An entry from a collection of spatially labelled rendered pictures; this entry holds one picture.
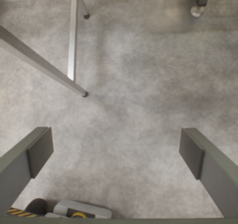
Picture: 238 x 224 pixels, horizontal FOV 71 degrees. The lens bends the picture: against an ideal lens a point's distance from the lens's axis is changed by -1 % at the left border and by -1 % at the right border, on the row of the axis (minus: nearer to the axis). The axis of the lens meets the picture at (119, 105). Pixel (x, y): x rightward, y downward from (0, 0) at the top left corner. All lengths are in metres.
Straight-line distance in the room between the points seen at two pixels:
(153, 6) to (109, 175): 1.01
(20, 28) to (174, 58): 0.99
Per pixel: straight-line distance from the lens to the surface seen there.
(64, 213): 0.94
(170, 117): 0.95
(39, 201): 1.02
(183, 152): 0.17
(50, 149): 0.17
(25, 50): 0.52
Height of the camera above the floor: 0.93
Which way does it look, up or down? 79 degrees down
